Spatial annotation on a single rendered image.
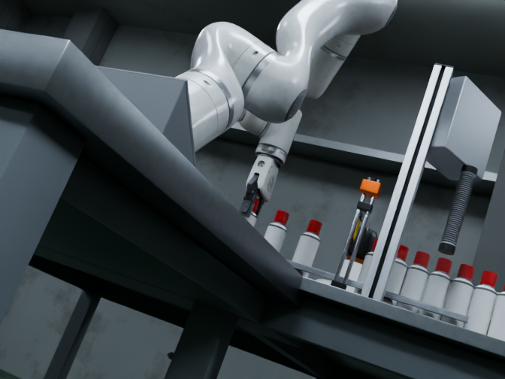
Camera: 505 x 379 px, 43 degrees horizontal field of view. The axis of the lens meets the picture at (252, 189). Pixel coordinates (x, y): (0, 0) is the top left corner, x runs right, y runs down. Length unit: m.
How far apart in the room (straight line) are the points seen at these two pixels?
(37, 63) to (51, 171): 0.08
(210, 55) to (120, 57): 5.39
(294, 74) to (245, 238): 0.52
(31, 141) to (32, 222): 0.06
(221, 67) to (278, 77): 0.12
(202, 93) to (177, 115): 0.19
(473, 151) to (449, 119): 0.11
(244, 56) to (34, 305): 4.86
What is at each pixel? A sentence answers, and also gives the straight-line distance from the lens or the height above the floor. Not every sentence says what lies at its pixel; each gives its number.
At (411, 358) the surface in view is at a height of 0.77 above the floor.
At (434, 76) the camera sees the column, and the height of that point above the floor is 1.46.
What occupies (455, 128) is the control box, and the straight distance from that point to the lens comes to 1.54.
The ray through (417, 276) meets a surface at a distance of 1.57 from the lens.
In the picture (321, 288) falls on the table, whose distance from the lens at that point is 0.93.
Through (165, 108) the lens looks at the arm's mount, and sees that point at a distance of 0.83.
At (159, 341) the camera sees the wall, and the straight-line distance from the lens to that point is 5.17.
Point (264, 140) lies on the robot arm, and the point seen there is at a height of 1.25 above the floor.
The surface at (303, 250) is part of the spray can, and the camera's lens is 1.60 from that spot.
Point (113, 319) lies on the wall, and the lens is 5.41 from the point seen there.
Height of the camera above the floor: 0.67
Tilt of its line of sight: 15 degrees up
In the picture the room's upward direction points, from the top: 21 degrees clockwise
